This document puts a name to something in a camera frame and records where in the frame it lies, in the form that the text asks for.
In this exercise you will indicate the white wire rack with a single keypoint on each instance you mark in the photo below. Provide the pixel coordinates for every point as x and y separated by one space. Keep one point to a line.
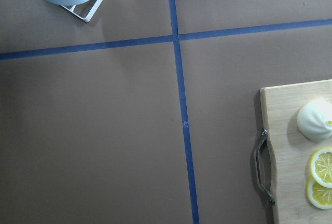
84 11

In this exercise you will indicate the lemon slice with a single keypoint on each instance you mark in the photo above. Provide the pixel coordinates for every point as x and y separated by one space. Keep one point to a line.
320 166
318 195

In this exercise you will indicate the wooden cutting board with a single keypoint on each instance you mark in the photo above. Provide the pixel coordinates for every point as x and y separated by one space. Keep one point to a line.
290 151

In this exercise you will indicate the lower lemon slice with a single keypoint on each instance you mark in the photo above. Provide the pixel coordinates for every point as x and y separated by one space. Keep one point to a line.
318 195

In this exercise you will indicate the metal cutting board handle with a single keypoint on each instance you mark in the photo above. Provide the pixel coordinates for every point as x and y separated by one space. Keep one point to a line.
261 143

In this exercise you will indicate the upper lemon slice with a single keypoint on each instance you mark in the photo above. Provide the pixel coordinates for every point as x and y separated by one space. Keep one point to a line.
320 166

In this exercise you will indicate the white steamed bun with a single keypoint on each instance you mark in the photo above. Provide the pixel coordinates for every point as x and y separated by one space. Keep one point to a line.
314 120

